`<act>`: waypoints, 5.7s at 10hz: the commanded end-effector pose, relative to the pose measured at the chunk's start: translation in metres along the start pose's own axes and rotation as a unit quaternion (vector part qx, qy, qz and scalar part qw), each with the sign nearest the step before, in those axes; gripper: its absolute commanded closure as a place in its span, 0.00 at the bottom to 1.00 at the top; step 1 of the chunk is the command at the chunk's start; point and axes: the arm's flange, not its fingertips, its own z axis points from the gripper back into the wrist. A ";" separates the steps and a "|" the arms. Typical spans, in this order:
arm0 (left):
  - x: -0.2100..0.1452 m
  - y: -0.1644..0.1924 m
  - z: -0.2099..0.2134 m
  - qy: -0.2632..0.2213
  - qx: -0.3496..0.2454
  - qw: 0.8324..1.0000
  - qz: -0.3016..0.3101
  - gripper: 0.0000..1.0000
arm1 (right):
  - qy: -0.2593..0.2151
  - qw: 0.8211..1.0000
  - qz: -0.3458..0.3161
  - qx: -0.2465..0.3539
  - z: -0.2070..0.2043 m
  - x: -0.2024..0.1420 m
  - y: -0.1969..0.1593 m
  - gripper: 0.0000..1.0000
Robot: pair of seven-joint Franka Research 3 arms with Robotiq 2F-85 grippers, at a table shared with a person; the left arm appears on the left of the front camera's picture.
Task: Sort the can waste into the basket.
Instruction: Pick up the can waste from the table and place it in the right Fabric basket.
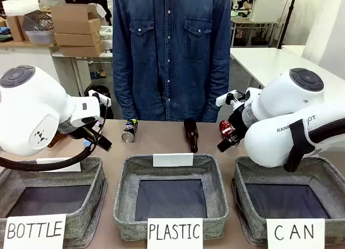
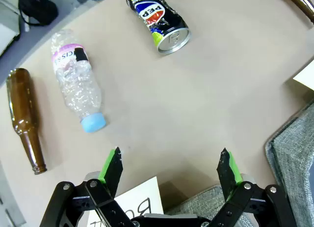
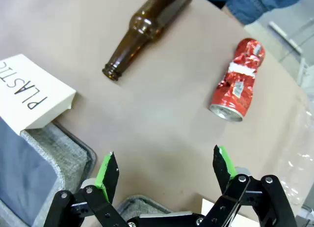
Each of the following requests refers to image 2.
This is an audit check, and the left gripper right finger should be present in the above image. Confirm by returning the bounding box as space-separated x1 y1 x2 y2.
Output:
203 147 295 227

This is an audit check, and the grey felt plastic basket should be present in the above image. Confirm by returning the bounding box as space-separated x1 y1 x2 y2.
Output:
264 100 314 227

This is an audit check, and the crushed small plastic bottle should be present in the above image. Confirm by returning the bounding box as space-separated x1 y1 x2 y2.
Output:
51 29 107 134

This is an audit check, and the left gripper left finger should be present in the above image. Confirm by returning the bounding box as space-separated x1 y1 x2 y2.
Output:
40 146 138 227

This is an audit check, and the black bag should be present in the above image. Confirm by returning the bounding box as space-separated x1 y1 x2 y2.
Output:
18 0 59 26

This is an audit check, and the grey felt bottle basket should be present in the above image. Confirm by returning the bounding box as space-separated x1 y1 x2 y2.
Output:
163 184 256 227

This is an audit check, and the white cabinet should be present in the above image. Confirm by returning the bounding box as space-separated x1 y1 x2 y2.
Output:
0 0 22 58

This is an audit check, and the small BOTTLE paper card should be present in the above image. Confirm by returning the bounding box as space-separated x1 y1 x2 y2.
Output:
87 176 164 227

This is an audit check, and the brown glass bottle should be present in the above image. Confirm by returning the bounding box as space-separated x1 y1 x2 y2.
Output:
5 68 48 175
276 0 314 26

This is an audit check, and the small white paper card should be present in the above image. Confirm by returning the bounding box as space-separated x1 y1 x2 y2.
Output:
292 61 314 91

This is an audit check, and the black Pepsi can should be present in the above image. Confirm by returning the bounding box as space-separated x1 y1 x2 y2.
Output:
126 0 191 56

